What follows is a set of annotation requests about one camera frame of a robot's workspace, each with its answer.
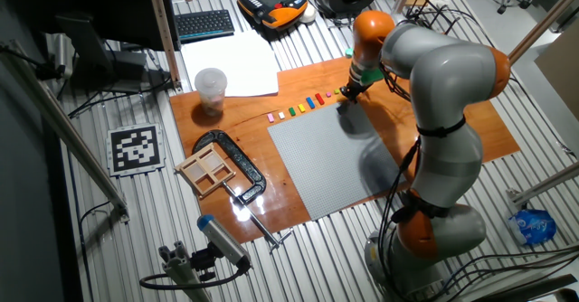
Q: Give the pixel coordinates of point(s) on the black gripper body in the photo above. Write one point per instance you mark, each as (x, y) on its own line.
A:
(358, 84)

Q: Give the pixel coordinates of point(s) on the gray orange robot arm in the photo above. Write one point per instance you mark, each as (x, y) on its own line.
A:
(448, 76)

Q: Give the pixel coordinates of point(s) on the glossy wooden board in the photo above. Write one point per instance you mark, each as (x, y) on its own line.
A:
(488, 134)

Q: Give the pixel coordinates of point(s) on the aluminium frame bar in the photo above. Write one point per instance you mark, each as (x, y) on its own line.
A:
(63, 125)

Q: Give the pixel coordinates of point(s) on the white Lego brick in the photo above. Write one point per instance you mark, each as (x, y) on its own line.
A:
(281, 115)

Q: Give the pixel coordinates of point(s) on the long blue Lego brick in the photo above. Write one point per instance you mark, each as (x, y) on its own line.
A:
(310, 102)

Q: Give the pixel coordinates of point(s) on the yellow Lego brick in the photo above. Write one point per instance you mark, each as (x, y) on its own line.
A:
(301, 107)

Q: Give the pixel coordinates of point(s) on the white computer mouse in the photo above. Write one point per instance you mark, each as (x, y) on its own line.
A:
(308, 15)

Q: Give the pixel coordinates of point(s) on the wooden compartment tray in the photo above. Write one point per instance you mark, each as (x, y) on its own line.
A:
(205, 170)

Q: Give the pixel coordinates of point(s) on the silver metal cylinder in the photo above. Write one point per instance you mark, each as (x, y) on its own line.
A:
(64, 55)

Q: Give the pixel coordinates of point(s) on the blue plastic bag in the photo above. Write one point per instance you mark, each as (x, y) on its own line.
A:
(533, 226)

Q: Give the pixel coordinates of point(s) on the black monitor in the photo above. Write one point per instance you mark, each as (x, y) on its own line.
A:
(113, 3)

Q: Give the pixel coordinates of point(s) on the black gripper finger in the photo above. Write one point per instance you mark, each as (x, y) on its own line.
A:
(346, 92)
(356, 95)

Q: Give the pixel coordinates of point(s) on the light pink Lego brick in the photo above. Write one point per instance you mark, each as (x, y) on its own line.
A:
(270, 117)

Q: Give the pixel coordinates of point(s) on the black white marker board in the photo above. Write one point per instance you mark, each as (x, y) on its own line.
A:
(135, 148)

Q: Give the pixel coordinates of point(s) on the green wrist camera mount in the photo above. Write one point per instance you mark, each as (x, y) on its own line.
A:
(372, 76)

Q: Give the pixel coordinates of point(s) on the clear plastic cup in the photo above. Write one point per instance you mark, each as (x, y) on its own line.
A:
(211, 89)

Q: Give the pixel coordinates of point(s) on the black keyboard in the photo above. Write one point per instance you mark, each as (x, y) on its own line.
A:
(203, 24)

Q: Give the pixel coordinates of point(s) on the black metal C-clamp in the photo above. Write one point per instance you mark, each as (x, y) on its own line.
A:
(246, 164)

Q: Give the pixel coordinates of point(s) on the wooden frame post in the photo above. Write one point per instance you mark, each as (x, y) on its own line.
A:
(163, 31)
(547, 19)

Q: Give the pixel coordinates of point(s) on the gray camera blue cap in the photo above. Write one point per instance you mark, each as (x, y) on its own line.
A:
(224, 241)

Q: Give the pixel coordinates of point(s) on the short aluminium profile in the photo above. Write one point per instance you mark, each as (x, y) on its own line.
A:
(543, 184)

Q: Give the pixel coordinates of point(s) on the long red Lego brick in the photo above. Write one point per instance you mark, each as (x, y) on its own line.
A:
(319, 98)

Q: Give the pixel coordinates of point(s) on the gray Lego baseplate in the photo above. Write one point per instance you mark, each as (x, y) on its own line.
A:
(316, 166)

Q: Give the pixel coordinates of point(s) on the white paper sheets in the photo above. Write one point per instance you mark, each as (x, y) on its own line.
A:
(230, 62)

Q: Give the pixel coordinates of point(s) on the aluminium camera mount post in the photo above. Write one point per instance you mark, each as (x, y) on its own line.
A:
(181, 270)

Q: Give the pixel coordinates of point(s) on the dark green Lego brick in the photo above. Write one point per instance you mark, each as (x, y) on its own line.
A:
(292, 111)

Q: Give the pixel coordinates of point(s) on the brown cardboard panel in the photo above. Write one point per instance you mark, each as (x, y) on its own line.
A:
(561, 76)

